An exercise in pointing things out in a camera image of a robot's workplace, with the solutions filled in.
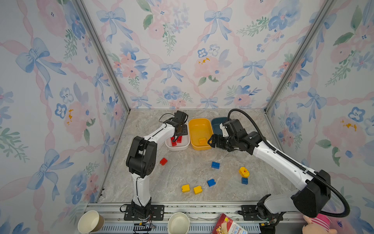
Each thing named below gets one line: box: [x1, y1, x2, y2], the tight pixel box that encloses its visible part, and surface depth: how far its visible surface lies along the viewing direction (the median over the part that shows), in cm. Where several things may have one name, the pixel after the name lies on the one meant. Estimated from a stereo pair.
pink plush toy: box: [301, 213, 338, 234], surface depth 67 cm
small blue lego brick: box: [241, 177, 249, 185], surface depth 85 cm
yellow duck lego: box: [238, 166, 250, 178], surface depth 87 cm
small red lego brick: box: [159, 157, 169, 166], surface depth 94 cm
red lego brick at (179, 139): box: [176, 135, 183, 144], surface depth 102 cm
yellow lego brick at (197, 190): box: [193, 185, 204, 195], surface depth 81 cm
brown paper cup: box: [77, 210, 105, 234], surface depth 67 cm
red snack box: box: [212, 213, 249, 234], surface depth 69 cm
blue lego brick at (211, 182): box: [206, 178, 217, 188], surface depth 85 cm
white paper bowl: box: [167, 212, 190, 234], surface depth 72 cm
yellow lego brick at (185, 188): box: [181, 184, 191, 194], surface depth 82 cm
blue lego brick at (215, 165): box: [211, 161, 221, 170], surface depth 92 cm
